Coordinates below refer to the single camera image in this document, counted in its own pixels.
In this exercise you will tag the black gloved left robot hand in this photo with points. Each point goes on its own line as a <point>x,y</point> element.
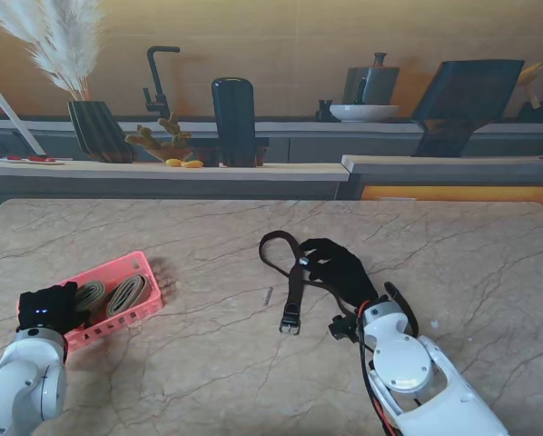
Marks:
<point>49,309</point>

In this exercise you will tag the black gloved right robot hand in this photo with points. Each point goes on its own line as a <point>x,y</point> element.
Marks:
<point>344,272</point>

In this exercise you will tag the long beige woven belt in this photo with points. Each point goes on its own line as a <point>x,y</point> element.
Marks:
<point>92,293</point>

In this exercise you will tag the black leather belt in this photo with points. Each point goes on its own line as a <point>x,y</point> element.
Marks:
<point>293,295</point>

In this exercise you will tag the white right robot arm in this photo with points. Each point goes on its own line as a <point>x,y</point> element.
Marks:
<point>407,368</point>

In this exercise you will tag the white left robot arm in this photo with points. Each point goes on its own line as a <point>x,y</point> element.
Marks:
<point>22,386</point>

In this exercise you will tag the pink plastic storage basket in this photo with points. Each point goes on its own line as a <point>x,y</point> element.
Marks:
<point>131,268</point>

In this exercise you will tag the grey counter with orange light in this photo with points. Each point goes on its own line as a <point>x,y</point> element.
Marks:
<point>435,175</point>

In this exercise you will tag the plate with red slices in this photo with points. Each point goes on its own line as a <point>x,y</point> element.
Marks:
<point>35,160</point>

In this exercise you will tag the grey back cabinet counter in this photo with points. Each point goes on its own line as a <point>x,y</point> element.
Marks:
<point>299,127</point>

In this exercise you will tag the small black bottles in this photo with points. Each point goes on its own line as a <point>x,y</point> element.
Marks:
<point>323,113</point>

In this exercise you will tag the white shallow bowl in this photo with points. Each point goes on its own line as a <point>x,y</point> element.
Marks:
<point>364,112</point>

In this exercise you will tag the dark ribbed vase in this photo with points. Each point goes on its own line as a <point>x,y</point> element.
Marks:
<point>99,131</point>

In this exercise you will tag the yellow orange fruit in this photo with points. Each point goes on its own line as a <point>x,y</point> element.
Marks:
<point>192,164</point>
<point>173,162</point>

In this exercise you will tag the white leaning slat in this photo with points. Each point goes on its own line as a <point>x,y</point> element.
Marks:
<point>17,123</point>

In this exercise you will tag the grey jug with lid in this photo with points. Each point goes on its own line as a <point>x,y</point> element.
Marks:
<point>380,86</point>

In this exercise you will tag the dark slanted board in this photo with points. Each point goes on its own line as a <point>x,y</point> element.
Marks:
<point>466,104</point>

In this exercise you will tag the cactus plant in bowl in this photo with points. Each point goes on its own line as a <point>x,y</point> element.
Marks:
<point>176,136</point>

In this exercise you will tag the white pampas grass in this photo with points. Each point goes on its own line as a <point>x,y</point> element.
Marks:
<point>67,54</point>

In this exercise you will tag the black kitchen faucet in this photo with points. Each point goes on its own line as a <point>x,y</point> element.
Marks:
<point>157,77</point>

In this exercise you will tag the yellow wooden utensil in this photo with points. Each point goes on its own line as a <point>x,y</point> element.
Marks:
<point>530,72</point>

